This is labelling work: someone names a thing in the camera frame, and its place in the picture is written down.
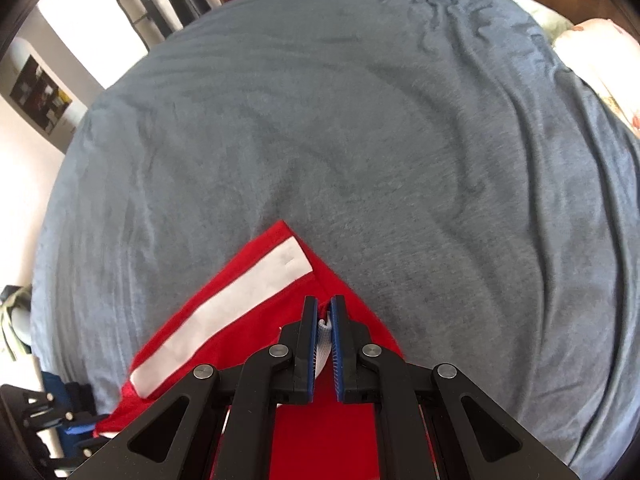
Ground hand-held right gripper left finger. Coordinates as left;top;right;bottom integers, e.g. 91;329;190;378
70;296;321;480

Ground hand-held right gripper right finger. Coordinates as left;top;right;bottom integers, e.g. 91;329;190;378
330;295;581;480

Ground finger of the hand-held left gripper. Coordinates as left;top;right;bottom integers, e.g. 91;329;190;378
30;435;110;476
0;383;76;430

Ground red pants with white stripe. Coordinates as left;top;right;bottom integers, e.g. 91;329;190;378
94;220;406;480

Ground dark blue cloth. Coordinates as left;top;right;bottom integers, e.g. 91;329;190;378
42;370;96;428

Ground green cloth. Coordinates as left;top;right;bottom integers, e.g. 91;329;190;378
0;285;33;361

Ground bed with grey sheet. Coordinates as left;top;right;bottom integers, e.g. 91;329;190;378
30;0;640;471

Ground black folded stand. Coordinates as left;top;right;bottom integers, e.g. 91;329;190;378
97;0;168;51

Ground floral pillow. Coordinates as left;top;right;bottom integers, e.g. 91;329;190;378
552;17;640;141

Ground light green pillow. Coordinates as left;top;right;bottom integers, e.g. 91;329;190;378
434;0;573;38

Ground arched wall shelf niche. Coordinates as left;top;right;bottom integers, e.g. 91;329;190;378
0;35;76;153

